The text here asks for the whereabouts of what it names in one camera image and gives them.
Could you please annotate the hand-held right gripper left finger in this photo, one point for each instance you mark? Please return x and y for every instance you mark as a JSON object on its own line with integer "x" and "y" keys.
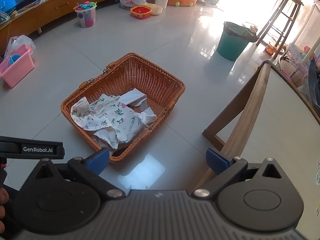
{"x": 98, "y": 161}

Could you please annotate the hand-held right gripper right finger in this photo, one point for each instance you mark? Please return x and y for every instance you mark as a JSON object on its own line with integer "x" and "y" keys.
{"x": 216, "y": 162}

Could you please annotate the floral baby shirt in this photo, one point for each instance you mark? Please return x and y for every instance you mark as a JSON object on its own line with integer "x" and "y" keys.
{"x": 110, "y": 120}

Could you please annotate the brown wicker basket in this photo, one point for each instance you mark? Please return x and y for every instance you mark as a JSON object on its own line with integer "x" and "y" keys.
{"x": 150, "y": 77}

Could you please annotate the person's left hand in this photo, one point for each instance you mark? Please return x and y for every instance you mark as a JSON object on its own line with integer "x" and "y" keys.
{"x": 2, "y": 200}

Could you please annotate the wooden table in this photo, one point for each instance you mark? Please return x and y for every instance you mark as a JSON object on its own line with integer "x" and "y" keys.
{"x": 275, "y": 130}

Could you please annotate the pink plastic storage bin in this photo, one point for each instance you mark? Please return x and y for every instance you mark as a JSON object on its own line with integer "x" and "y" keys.
{"x": 17, "y": 73}

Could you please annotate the clear plastic bag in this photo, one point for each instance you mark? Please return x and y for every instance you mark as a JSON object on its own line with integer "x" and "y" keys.
{"x": 22, "y": 41}

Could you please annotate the green trash bin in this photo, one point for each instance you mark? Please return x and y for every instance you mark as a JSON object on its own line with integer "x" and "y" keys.
{"x": 230, "y": 45}

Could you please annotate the orange toy bucket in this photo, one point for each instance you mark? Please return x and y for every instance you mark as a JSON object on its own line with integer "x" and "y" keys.
{"x": 271, "y": 49}

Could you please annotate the polka dot toy bucket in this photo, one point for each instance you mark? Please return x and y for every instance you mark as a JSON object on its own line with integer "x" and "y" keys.
{"x": 86, "y": 17}

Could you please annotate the wooden television cabinet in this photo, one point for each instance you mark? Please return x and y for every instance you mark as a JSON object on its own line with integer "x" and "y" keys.
{"x": 57, "y": 7}

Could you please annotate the red plastic bowl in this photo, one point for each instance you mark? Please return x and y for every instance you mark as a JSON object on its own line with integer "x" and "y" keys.
{"x": 140, "y": 12}

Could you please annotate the cream plastic basin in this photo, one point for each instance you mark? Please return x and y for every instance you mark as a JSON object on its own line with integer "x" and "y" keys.
{"x": 155, "y": 9}

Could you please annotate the white plastic mug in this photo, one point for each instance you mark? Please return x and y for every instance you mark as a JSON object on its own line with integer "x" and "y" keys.
{"x": 161, "y": 1}

